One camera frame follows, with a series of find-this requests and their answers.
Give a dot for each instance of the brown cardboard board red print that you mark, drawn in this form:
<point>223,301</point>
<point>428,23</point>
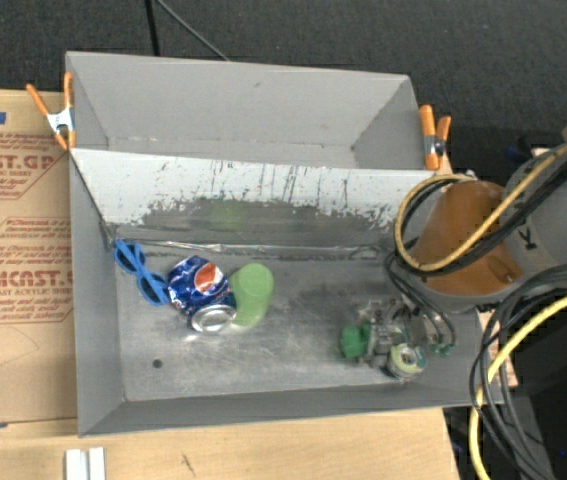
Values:
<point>18,348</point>

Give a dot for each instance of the green and white round spool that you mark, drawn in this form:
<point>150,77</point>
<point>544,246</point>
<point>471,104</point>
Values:
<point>407,360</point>

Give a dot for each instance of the blue sunglasses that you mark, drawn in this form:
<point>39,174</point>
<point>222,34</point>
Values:
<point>149,288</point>

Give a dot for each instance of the green plastic cup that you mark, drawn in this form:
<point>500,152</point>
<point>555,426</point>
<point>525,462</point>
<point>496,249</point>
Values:
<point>253,290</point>

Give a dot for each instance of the crushed blue soda can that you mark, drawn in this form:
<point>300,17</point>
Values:
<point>198,288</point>

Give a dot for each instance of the green toy block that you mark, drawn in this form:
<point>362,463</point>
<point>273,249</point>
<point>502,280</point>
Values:
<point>355,340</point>

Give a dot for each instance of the grey metal bin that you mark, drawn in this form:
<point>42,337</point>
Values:
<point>273,363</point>

